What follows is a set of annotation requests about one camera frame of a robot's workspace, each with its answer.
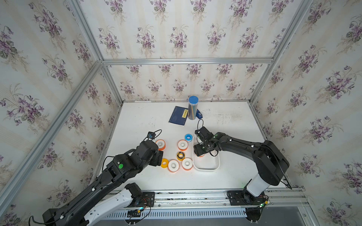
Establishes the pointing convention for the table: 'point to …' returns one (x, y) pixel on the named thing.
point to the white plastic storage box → (207, 163)
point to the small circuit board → (134, 213)
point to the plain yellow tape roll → (164, 163)
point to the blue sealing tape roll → (188, 138)
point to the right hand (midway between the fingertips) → (200, 149)
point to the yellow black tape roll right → (180, 156)
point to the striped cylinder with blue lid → (193, 107)
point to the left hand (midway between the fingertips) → (158, 153)
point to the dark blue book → (179, 116)
